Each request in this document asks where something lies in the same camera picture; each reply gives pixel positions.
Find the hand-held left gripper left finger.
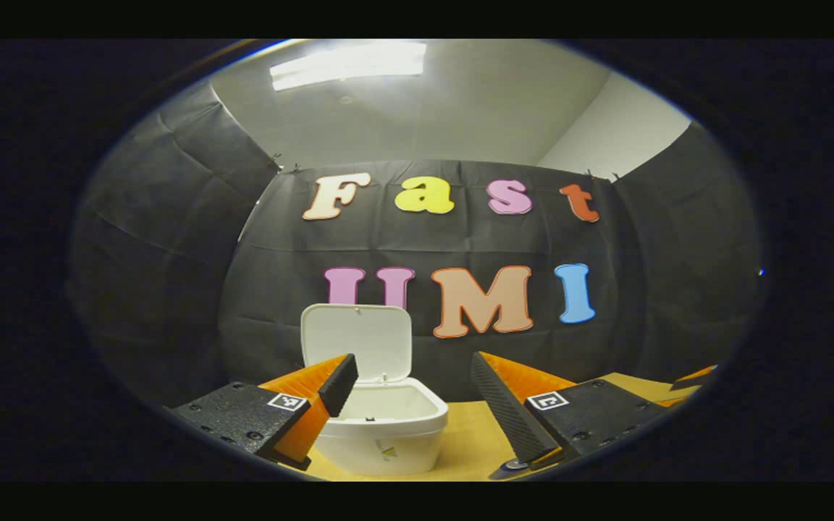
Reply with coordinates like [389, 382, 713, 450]
[168, 353, 359, 472]

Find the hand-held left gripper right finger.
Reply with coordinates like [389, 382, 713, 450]
[470, 351, 669, 472]

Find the white desktop garbage bin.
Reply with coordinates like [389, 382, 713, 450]
[299, 303, 450, 478]

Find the black backdrop cloth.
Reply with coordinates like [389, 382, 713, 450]
[69, 78, 764, 407]

